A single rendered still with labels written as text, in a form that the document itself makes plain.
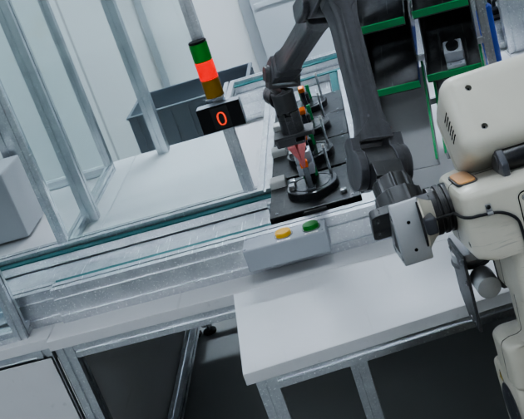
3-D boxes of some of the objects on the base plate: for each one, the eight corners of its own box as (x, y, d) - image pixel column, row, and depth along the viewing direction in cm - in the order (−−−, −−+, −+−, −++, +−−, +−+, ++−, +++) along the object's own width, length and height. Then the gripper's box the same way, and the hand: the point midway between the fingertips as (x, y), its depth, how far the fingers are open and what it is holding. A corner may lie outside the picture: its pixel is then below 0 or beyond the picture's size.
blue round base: (511, 84, 289) (495, 7, 279) (465, 97, 291) (447, 21, 281) (500, 72, 303) (485, -2, 293) (457, 85, 306) (440, 12, 296)
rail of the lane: (393, 238, 214) (382, 199, 210) (64, 323, 227) (47, 288, 222) (390, 228, 219) (380, 190, 215) (69, 313, 232) (53, 278, 228)
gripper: (267, 120, 210) (284, 176, 216) (307, 108, 209) (323, 165, 214) (268, 111, 216) (285, 167, 222) (306, 101, 215) (323, 156, 220)
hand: (303, 164), depth 218 cm, fingers closed
